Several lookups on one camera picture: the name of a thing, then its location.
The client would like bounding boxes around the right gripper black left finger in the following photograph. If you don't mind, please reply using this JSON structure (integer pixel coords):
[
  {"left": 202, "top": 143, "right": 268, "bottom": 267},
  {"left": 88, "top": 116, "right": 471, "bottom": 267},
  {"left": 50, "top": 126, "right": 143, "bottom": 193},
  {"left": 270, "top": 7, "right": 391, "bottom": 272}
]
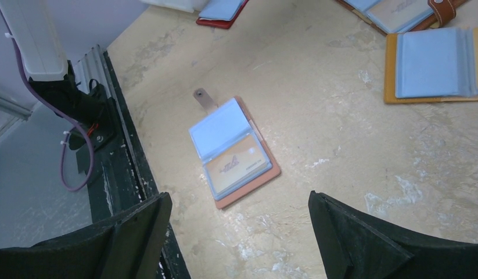
[{"left": 0, "top": 192, "right": 172, "bottom": 278}]

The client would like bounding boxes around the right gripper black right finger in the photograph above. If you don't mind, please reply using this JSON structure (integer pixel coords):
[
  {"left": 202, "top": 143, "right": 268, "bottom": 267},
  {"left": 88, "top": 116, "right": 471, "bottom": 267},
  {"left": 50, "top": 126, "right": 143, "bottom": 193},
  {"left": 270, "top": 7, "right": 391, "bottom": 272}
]
[{"left": 308, "top": 191, "right": 478, "bottom": 278}]

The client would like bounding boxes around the pink card holder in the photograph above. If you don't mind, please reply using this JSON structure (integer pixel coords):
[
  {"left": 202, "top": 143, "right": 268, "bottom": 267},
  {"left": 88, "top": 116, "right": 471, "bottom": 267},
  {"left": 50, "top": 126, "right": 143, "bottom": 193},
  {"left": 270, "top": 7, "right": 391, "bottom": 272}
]
[{"left": 189, "top": 88, "right": 281, "bottom": 209}]

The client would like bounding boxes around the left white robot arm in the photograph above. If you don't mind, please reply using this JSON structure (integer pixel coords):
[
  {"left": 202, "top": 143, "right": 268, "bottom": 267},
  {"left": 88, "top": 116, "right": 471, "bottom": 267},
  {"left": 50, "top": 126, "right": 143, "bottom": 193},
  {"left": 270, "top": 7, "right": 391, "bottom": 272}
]
[{"left": 0, "top": 1, "right": 105, "bottom": 125}]

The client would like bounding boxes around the gold card in pink holder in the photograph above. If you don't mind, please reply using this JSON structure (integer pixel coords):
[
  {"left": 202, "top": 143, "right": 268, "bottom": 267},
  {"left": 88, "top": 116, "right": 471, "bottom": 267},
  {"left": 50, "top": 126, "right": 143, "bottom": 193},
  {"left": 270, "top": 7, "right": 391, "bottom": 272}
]
[{"left": 204, "top": 133, "right": 270, "bottom": 200}]

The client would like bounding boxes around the orange card holder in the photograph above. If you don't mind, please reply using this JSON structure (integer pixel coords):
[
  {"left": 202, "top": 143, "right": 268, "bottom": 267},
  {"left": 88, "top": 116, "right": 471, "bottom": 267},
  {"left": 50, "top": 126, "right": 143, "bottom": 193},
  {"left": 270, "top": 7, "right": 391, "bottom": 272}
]
[{"left": 383, "top": 27, "right": 478, "bottom": 104}]

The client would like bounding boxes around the brown open card holder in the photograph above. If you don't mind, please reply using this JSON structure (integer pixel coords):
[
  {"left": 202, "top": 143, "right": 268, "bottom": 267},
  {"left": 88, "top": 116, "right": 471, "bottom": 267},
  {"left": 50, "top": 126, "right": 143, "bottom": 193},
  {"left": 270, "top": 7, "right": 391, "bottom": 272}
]
[{"left": 337, "top": 0, "right": 467, "bottom": 35}]

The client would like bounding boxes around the gold card in brown holder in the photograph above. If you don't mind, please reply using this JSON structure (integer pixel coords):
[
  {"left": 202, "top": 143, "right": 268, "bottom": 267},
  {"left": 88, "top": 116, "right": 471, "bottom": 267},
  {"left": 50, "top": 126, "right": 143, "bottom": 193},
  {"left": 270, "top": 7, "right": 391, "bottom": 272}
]
[{"left": 368, "top": 0, "right": 430, "bottom": 30}]

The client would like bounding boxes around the red card holder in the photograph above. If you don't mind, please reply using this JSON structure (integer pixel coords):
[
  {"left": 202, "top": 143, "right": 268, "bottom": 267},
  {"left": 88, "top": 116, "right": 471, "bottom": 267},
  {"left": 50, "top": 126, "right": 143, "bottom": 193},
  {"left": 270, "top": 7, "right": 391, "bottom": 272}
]
[{"left": 196, "top": 0, "right": 248, "bottom": 30}]

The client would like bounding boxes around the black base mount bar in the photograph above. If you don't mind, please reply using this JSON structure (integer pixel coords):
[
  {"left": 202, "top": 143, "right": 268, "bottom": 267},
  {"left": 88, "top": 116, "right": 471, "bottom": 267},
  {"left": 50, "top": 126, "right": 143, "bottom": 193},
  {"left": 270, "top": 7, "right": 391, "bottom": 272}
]
[{"left": 75, "top": 46, "right": 190, "bottom": 278}]

